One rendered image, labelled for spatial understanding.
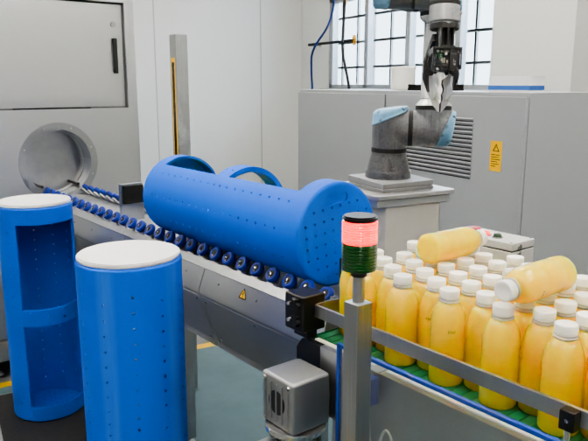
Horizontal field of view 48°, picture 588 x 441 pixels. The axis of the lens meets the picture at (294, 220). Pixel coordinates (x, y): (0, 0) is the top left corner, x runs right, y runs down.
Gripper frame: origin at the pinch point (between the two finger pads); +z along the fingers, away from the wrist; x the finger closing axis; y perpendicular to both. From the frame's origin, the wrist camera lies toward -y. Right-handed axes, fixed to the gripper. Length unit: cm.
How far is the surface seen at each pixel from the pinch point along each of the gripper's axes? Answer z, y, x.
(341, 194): 23.1, -5.9, -23.6
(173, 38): -37, -128, -91
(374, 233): 26, 55, -22
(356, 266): 32, 55, -25
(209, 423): 133, -115, -72
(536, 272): 33, 52, 8
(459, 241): 31.4, 21.1, 1.5
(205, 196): 26, -33, -64
